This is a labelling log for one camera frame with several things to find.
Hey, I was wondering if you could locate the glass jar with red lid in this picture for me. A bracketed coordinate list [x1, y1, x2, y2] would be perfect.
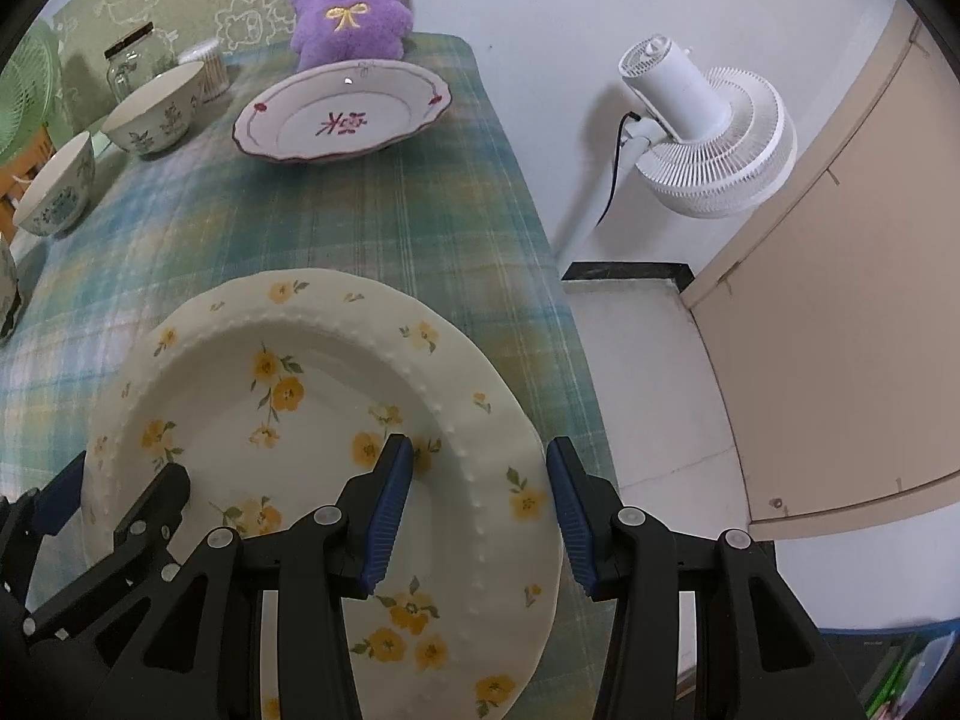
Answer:
[103, 22, 177, 102]

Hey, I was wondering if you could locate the small floral bowl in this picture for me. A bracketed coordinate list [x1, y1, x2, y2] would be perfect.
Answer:
[11, 131, 98, 237]

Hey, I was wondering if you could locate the black threshold strip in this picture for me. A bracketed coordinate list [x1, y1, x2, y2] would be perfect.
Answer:
[561, 261, 695, 293]

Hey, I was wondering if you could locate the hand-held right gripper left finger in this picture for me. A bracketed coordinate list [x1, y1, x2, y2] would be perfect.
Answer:
[82, 433, 416, 720]

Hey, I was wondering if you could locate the beige door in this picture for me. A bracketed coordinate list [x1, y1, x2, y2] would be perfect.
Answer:
[679, 0, 960, 541]

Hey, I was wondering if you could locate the wooden stool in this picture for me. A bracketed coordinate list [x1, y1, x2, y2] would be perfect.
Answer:
[0, 124, 53, 241]

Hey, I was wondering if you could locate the large floral bowl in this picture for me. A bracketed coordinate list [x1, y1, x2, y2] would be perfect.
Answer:
[101, 60, 207, 158]

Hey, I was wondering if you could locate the cotton swab container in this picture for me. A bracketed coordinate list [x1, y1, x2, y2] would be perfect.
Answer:
[178, 37, 230, 100]

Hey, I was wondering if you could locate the red rimmed plate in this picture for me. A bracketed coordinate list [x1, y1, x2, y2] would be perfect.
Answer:
[232, 60, 453, 164]

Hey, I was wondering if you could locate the white desk fan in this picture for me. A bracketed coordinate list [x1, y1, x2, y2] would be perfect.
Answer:
[562, 34, 797, 265]

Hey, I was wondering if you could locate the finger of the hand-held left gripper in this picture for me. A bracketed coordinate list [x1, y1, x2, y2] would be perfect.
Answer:
[22, 463, 192, 642]
[0, 451, 88, 593]

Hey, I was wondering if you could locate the plaid tablecloth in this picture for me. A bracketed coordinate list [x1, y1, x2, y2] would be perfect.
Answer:
[0, 34, 623, 720]

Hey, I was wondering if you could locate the green packaging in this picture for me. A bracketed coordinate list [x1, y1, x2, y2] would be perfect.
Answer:
[862, 630, 957, 720]

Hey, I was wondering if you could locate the black fan cable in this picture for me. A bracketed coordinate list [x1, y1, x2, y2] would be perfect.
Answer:
[596, 112, 642, 230]

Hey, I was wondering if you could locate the purple plush toy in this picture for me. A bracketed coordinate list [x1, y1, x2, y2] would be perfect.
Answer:
[289, 0, 415, 72]

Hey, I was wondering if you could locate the yellow floral plate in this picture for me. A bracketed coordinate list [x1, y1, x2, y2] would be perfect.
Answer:
[81, 268, 565, 720]

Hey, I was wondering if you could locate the green desk fan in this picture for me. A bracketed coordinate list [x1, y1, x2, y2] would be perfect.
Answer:
[0, 19, 62, 166]

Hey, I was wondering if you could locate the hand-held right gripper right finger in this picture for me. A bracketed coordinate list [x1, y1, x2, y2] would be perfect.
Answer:
[545, 436, 871, 720]

